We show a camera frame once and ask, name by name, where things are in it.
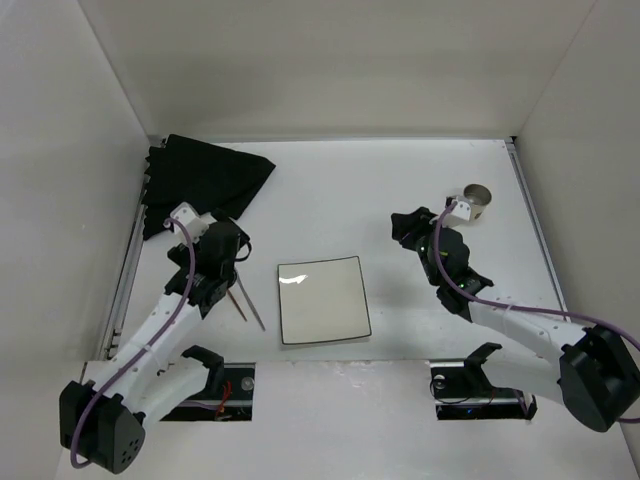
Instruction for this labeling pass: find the black cloth placemat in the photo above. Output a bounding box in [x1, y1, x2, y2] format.
[142, 134, 276, 240]

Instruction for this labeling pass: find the copper fork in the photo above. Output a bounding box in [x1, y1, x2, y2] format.
[226, 290, 248, 322]

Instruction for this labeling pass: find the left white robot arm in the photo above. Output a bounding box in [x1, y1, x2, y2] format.
[59, 218, 251, 475]

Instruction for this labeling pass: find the left aluminium frame rail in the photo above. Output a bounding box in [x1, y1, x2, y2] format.
[102, 134, 169, 361]

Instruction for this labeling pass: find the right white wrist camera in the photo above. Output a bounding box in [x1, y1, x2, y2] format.
[446, 196, 473, 222]

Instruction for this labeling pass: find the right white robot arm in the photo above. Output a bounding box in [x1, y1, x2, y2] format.
[391, 201, 639, 432]

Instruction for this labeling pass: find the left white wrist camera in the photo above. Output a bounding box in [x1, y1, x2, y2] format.
[169, 202, 209, 242]

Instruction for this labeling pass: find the aluminium frame rail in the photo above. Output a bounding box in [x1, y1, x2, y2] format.
[504, 137, 568, 313]
[102, 134, 169, 361]

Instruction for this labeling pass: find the silver knife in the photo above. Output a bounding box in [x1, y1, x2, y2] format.
[236, 272, 266, 332]

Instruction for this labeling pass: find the white square plate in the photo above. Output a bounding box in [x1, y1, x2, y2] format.
[277, 256, 372, 346]

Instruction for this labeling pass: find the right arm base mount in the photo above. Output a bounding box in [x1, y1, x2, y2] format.
[429, 361, 538, 421]

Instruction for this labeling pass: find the right aluminium frame rail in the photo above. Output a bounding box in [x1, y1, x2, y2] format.
[504, 137, 568, 313]

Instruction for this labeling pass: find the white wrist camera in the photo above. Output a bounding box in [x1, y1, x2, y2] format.
[169, 202, 209, 242]
[446, 196, 473, 222]

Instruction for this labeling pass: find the metal cup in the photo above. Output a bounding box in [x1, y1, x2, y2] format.
[463, 184, 492, 221]

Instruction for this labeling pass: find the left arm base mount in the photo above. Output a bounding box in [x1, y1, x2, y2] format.
[161, 363, 256, 422]

